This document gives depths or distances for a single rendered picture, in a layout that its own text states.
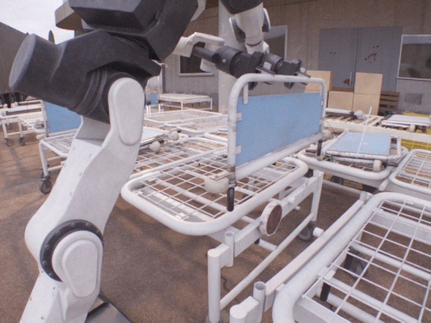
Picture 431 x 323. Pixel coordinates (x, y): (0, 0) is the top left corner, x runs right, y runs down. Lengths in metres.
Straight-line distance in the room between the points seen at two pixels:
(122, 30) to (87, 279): 0.54
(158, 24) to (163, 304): 1.07
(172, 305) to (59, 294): 0.66
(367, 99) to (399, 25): 2.85
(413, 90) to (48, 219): 6.64
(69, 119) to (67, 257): 2.04
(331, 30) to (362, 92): 3.01
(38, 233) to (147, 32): 0.48
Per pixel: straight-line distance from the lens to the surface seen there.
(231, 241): 0.79
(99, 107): 0.56
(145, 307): 1.24
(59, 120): 2.50
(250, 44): 0.97
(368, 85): 4.39
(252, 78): 0.70
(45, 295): 0.70
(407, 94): 6.68
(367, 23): 6.95
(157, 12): 0.58
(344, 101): 4.42
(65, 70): 0.53
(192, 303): 1.23
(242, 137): 0.71
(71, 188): 0.59
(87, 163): 0.57
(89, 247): 0.58
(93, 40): 0.55
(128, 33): 0.59
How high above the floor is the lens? 0.93
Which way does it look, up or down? 18 degrees down
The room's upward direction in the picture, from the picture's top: straight up
